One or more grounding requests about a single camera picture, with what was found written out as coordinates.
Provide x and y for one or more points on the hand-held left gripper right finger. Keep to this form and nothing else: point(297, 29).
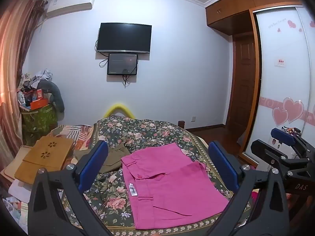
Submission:
point(224, 167)

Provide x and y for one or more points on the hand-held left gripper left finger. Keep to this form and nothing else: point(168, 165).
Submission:
point(93, 167)

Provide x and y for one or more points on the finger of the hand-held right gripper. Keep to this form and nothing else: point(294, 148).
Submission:
point(283, 134)
point(268, 150)

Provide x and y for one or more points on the pink pants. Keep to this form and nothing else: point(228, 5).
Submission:
point(172, 184)

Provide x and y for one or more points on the olive green pants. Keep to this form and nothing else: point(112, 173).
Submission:
point(114, 159)

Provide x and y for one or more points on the striped blanket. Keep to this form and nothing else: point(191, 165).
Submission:
point(73, 132)

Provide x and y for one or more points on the wooden lap desk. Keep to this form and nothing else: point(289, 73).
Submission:
point(46, 157)

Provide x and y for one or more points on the floral blanket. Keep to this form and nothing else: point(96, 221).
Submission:
point(137, 132)

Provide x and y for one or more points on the wooden door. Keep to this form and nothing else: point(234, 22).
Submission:
point(242, 83)

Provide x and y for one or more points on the yellow foam arch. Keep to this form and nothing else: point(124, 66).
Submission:
point(118, 105)

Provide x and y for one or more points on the green patterned laundry basket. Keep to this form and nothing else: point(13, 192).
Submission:
point(39, 120)

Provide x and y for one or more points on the orange box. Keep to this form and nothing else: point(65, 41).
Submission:
point(39, 104)

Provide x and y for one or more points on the pile of clothes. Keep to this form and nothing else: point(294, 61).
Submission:
point(39, 77)

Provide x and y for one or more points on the pink brown curtain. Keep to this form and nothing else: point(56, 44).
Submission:
point(12, 66)

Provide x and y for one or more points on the wooden overhead cabinet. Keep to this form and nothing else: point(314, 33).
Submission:
point(228, 14)

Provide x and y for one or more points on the white air conditioner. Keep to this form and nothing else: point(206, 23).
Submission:
point(70, 3)

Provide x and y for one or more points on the wall socket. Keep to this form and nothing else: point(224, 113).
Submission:
point(193, 119)

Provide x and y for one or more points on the wooden bed post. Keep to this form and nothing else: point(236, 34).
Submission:
point(181, 123)

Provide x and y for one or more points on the small wall monitor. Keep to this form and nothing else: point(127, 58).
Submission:
point(122, 64)

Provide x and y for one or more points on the wall-mounted black television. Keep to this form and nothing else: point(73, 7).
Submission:
point(124, 37)

